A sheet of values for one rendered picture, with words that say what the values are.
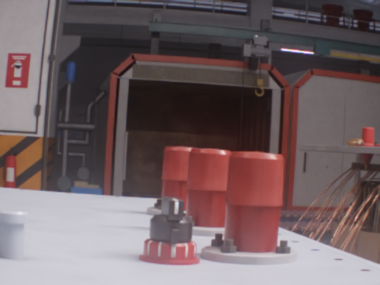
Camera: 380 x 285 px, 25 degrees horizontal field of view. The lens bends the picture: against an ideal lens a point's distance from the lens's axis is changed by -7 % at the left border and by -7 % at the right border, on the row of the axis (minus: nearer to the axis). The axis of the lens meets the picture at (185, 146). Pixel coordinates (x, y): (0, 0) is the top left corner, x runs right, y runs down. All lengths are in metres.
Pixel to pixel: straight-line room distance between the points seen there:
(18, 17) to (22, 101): 1.18
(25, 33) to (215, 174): 10.39
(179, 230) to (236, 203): 0.09
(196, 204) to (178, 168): 0.32
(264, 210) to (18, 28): 10.74
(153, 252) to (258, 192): 0.15
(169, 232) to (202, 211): 0.38
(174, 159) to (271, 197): 0.66
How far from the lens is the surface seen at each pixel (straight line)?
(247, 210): 1.08
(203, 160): 1.40
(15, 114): 11.66
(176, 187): 1.73
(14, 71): 11.69
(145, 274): 0.93
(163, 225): 1.03
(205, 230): 1.38
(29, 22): 11.76
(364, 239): 4.03
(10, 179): 11.51
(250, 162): 1.08
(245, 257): 1.06
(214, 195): 1.41
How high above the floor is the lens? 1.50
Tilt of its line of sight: level
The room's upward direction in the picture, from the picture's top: 3 degrees clockwise
